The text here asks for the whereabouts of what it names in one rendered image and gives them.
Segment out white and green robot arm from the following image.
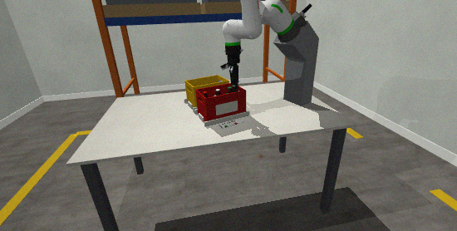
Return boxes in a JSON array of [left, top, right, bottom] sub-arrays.
[[223, 0, 312, 56]]

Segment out red crate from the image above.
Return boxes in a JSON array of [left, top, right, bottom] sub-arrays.
[[195, 83, 246, 121]]

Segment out white paper pick list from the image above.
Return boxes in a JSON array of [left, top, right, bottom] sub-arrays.
[[218, 119, 244, 129]]

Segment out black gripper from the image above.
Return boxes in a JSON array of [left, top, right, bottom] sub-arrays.
[[227, 55, 240, 92]]

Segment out yellow divided crate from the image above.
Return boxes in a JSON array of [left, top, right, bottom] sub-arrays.
[[184, 75, 226, 108]]

